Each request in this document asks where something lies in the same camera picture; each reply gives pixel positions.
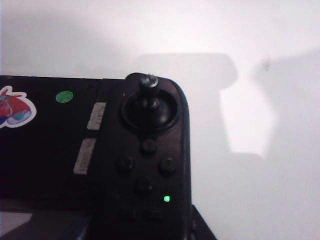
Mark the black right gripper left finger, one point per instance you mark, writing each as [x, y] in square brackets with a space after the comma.
[62, 228]

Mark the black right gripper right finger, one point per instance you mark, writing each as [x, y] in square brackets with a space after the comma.
[202, 227]

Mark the black remote control with joysticks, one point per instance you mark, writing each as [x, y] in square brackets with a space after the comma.
[112, 150]

